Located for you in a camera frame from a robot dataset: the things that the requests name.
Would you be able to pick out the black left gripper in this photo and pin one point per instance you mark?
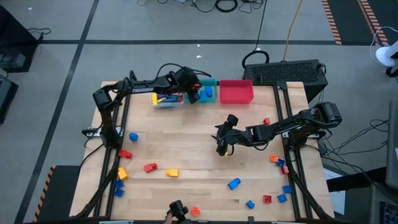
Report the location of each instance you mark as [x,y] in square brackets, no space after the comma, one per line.
[185,79]

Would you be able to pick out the white round device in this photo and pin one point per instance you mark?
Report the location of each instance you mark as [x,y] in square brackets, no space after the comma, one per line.
[384,56]

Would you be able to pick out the person's hand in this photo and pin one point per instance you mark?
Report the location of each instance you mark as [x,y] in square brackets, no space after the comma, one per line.
[168,219]

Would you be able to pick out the black computer tower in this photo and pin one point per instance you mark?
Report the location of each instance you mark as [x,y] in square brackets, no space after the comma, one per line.
[286,73]

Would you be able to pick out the red plastic bin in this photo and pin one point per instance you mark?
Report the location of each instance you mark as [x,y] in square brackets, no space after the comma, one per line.
[236,91]

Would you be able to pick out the black floor equipment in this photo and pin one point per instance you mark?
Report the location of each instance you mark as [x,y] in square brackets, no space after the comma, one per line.
[6,93]

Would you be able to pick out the teal plastic bin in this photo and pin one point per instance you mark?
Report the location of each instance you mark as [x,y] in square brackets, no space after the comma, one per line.
[212,99]

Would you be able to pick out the small orange block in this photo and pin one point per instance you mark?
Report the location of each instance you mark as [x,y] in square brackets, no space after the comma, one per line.
[273,158]
[195,211]

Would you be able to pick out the long blue block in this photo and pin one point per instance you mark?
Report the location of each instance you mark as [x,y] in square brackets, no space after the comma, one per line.
[171,100]

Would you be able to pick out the long yellow block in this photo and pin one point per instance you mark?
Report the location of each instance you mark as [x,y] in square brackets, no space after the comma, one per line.
[154,99]
[161,99]

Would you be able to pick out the hazard striped floor mat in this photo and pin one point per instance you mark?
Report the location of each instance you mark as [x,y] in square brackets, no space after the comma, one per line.
[348,18]
[62,193]

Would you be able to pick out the medium red block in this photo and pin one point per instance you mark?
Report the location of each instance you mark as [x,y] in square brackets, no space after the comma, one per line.
[196,86]
[150,167]
[125,154]

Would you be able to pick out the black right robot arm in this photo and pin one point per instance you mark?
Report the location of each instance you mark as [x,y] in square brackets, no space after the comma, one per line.
[280,127]

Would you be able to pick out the black handheld device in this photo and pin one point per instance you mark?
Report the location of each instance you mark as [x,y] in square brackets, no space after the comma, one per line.
[178,210]

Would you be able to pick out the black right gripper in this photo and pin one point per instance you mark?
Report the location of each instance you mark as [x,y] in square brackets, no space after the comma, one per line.
[233,137]

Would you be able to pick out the small blue block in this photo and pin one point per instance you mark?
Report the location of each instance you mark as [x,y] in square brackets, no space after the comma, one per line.
[282,198]
[287,188]
[119,193]
[250,204]
[280,162]
[119,183]

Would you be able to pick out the clear plastic bin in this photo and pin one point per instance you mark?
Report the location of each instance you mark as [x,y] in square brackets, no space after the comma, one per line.
[169,105]

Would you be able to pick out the small table edge bracket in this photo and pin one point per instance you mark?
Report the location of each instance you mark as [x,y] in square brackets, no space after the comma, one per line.
[250,219]

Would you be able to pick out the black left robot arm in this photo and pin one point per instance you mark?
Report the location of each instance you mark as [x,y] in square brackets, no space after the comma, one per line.
[136,88]

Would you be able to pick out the medium yellow block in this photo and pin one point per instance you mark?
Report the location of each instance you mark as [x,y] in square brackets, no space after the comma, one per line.
[122,173]
[172,172]

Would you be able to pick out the medium blue block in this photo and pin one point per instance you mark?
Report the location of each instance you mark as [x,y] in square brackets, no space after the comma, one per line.
[133,137]
[234,183]
[203,94]
[209,91]

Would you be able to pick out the black cabinet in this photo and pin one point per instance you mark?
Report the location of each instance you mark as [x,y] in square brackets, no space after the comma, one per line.
[15,46]

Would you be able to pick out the long red block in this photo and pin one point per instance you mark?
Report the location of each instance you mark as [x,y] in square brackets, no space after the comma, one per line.
[178,95]

